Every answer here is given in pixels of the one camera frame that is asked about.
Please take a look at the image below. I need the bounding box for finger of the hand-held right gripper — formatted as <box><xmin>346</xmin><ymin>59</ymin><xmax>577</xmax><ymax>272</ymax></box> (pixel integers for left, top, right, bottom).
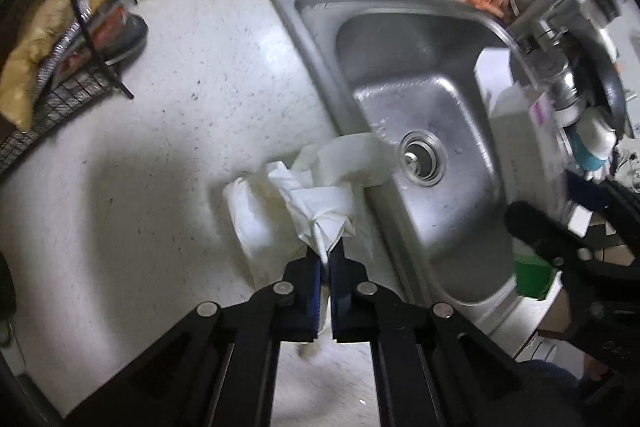
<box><xmin>565</xmin><ymin>169</ymin><xmax>631</xmax><ymax>228</ymax></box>
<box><xmin>504</xmin><ymin>201</ymin><xmax>596</xmax><ymax>270</ymax></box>

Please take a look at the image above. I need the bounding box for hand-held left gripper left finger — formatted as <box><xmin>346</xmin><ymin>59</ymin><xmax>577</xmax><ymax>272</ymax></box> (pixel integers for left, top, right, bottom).
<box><xmin>62</xmin><ymin>243</ymin><xmax>321</xmax><ymax>427</ymax></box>

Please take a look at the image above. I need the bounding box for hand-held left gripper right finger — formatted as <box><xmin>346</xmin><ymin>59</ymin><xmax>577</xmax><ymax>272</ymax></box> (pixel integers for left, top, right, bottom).
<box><xmin>330</xmin><ymin>239</ymin><xmax>586</xmax><ymax>427</ymax></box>

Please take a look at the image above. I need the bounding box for white and green carton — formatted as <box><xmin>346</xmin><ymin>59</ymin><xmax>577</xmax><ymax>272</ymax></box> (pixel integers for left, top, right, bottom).
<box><xmin>474</xmin><ymin>47</ymin><xmax>568</xmax><ymax>300</ymax></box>

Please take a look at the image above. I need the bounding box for white paper towel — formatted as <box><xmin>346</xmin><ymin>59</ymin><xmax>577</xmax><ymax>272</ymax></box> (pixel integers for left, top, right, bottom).
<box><xmin>267</xmin><ymin>132</ymin><xmax>396</xmax><ymax>265</ymax></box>

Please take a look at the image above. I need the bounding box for person's right hand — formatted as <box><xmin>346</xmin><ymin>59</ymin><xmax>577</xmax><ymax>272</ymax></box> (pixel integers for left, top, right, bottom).
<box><xmin>582</xmin><ymin>347</ymin><xmax>621</xmax><ymax>383</ymax></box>

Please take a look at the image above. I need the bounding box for white and blue bowl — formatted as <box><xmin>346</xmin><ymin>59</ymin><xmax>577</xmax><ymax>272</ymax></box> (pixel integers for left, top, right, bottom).
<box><xmin>570</xmin><ymin>107</ymin><xmax>618</xmax><ymax>172</ymax></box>

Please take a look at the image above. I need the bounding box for dark blue clothing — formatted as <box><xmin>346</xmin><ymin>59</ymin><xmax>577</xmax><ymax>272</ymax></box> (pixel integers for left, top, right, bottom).
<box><xmin>515</xmin><ymin>357</ymin><xmax>588</xmax><ymax>427</ymax></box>

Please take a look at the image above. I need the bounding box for steel faucet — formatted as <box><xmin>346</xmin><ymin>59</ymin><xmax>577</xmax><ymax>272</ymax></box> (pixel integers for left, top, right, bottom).
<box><xmin>500</xmin><ymin>0</ymin><xmax>588</xmax><ymax>122</ymax></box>

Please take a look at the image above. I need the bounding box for black wok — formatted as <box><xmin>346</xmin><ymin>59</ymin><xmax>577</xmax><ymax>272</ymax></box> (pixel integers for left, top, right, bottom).
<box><xmin>575</xmin><ymin>27</ymin><xmax>631</xmax><ymax>142</ymax></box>

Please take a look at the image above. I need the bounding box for stainless steel sink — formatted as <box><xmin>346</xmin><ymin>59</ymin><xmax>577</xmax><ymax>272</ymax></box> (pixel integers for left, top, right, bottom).
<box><xmin>270</xmin><ymin>0</ymin><xmax>566</xmax><ymax>308</ymax></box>

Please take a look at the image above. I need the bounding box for dark round lid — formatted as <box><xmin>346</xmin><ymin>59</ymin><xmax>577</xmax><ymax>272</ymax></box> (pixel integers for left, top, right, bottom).
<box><xmin>100</xmin><ymin>14</ymin><xmax>149</xmax><ymax>65</ymax></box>

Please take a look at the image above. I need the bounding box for aluminium foil tray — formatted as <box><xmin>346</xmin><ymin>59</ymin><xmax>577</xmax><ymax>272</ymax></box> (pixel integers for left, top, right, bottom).
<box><xmin>35</xmin><ymin>0</ymin><xmax>126</xmax><ymax>88</ymax></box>

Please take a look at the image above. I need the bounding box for yellow cloth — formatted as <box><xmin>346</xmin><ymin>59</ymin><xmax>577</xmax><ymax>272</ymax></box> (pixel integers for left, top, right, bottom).
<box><xmin>0</xmin><ymin>0</ymin><xmax>128</xmax><ymax>132</ymax></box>

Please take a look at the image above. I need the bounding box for black wire rack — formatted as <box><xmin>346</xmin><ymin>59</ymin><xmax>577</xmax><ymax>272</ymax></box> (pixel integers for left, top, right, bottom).
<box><xmin>0</xmin><ymin>0</ymin><xmax>138</xmax><ymax>175</ymax></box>

